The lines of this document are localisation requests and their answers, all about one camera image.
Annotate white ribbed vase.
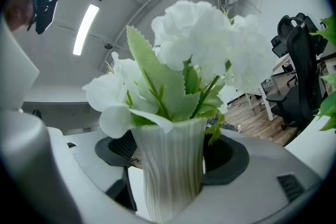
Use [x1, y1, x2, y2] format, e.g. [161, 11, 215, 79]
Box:
[130, 118, 208, 224]

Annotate long ceiling light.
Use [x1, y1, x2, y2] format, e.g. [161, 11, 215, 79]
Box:
[72, 4, 100, 56]

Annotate black mesh office chair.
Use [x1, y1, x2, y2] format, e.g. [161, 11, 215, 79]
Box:
[270, 12, 329, 58]
[266, 17, 327, 131]

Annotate person's head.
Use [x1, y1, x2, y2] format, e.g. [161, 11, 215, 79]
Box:
[3, 0, 36, 33]

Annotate green leafy plant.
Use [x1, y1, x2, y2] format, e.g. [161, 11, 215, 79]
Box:
[309, 15, 336, 132]

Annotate white office desk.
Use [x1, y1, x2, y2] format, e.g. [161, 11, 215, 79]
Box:
[245, 53, 298, 122]

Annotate white artificial flowers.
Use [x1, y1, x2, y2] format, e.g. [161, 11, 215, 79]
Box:
[81, 0, 276, 146]

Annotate black head-worn camera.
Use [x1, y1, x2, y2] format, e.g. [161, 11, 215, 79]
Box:
[26, 0, 59, 35]

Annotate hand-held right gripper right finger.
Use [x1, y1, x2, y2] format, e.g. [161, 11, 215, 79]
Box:
[167, 128, 323, 224]

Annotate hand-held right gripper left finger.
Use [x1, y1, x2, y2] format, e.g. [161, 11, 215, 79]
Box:
[47, 127, 140, 212]

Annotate white table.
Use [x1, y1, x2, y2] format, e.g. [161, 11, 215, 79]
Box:
[284, 114, 336, 180]

